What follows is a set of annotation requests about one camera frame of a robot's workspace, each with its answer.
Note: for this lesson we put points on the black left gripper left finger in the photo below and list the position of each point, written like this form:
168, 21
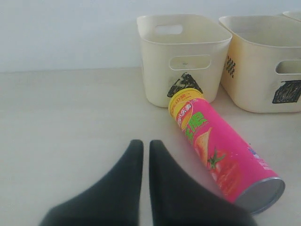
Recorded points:
112, 201

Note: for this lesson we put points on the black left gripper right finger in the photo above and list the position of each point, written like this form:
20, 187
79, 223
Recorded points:
178, 200

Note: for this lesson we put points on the pink chips can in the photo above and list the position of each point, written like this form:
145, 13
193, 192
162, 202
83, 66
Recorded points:
243, 177

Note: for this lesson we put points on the left cream plastic bin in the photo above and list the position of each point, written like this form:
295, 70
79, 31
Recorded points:
172, 45

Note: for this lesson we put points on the cream plastic bin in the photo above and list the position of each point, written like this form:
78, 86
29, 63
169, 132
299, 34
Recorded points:
262, 71
293, 14
172, 45

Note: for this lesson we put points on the middle cream plastic bin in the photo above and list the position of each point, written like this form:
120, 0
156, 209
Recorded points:
262, 71

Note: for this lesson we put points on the right cream plastic bin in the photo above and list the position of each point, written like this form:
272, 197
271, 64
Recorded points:
293, 14

